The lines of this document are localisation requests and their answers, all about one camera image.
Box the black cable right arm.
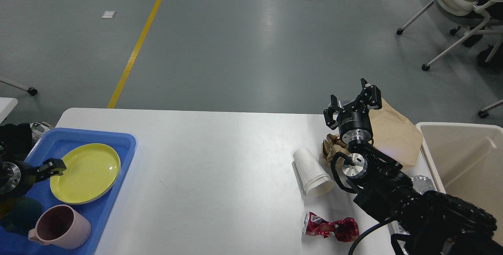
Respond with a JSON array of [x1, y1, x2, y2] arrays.
[[348, 218, 397, 255]]

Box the blue plastic tray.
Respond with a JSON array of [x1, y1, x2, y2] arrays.
[[0, 128, 136, 255]]

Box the brown paper bag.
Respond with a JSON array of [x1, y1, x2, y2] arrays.
[[369, 99, 423, 169]]

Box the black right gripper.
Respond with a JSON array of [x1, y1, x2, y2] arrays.
[[323, 78, 382, 145]]

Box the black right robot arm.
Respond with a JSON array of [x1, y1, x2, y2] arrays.
[[323, 79, 503, 255]]

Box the beige plastic bin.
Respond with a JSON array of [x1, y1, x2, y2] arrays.
[[416, 122, 503, 244]]

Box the white paper cup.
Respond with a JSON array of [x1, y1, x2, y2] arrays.
[[293, 148, 334, 196]]

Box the white office chair right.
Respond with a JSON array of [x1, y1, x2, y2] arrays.
[[396, 0, 503, 119]]

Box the crumpled brown paper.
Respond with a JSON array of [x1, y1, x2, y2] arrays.
[[321, 134, 350, 167]]

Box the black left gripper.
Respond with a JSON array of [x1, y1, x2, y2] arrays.
[[0, 158, 67, 201]]

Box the white side table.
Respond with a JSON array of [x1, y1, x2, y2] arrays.
[[0, 97, 18, 123]]

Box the pink mug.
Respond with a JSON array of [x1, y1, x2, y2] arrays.
[[28, 204, 92, 249]]

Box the teal mug yellow inside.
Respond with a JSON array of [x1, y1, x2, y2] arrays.
[[0, 196, 42, 237]]

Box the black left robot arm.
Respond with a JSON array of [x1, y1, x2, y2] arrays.
[[1, 156, 68, 203]]

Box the crushed red can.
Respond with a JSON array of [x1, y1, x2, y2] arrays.
[[302, 212, 360, 242]]

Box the white paper scrap on floor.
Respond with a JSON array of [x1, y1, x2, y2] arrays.
[[101, 10, 117, 19]]

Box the pale green plate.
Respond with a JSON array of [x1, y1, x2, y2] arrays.
[[49, 167, 120, 205]]

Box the yellow plastic plate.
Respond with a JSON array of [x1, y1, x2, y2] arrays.
[[49, 143, 121, 205]]

